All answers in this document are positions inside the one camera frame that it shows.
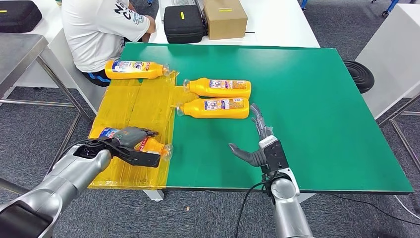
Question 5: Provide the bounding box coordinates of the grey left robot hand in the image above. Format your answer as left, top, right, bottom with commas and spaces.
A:
112, 127, 159, 149

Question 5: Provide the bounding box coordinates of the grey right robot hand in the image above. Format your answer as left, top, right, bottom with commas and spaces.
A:
228, 103, 275, 168

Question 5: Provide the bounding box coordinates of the orange plastic detergent bottle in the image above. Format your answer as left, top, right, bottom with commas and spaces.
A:
98, 127, 174, 162
105, 60, 171, 80
183, 77, 252, 100
176, 97, 250, 120

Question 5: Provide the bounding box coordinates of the yellow plastic wrapped cardboard sheet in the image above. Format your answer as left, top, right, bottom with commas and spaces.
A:
88, 70, 200, 191

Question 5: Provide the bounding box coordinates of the green table mat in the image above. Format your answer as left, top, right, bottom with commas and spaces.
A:
111, 43, 414, 195

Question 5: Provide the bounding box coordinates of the white table foot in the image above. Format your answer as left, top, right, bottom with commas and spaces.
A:
295, 193, 316, 205
142, 190, 164, 203

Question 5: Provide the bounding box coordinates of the white box seat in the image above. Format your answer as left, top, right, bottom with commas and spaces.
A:
14, 0, 109, 115

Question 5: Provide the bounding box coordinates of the person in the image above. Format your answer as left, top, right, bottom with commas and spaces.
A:
61, 0, 157, 88

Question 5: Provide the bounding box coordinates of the black zip case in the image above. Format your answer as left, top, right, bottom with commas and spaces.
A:
163, 4, 205, 45
0, 0, 43, 34

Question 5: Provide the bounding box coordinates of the black round stool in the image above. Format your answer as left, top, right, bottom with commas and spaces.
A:
343, 59, 375, 95

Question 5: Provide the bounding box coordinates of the brown cardboard box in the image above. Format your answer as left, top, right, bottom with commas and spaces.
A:
203, 0, 248, 41

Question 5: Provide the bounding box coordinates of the white side table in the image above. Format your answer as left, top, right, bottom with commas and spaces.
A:
354, 3, 420, 176

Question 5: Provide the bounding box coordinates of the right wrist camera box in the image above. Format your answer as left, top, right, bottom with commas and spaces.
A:
258, 135, 290, 175

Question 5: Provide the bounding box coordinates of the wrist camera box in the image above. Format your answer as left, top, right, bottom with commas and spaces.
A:
258, 135, 290, 175
98, 139, 162, 169

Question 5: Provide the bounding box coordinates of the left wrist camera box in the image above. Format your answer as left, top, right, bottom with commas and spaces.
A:
98, 139, 162, 169

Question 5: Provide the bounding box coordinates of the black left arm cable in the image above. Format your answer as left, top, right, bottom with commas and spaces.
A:
60, 138, 114, 159

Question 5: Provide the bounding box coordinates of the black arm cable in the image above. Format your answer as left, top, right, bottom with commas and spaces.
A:
60, 138, 114, 159
235, 181, 273, 238

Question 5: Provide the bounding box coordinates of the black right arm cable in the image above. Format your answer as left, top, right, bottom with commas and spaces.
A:
235, 181, 273, 238

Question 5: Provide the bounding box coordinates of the black floor cable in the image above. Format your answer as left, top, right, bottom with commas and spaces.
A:
323, 193, 420, 228

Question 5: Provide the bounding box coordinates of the grey metal frame table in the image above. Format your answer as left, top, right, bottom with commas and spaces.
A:
0, 34, 95, 195

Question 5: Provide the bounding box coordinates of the white floor cable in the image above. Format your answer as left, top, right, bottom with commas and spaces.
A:
393, 195, 420, 220

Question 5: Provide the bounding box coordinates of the blue wheeled frame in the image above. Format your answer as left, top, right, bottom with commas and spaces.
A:
370, 0, 400, 17

